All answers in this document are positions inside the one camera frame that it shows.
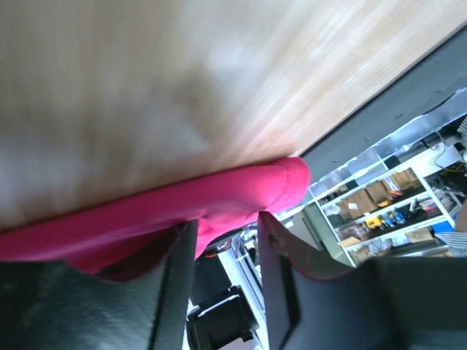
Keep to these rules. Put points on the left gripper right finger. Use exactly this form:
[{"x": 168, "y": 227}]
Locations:
[{"x": 315, "y": 302}]

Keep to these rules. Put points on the aluminium rail frame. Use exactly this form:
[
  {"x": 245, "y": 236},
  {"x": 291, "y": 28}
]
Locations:
[{"x": 364, "y": 166}]

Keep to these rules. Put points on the pink red t shirt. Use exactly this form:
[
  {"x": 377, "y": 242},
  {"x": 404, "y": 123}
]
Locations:
[{"x": 134, "y": 231}]

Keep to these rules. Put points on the white storage shelf unit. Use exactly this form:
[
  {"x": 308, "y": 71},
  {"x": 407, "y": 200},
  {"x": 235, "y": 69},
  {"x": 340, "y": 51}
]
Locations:
[{"x": 399, "y": 211}]

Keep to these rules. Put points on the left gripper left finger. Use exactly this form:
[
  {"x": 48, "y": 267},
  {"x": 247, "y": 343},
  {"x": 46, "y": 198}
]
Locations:
[{"x": 50, "y": 305}]

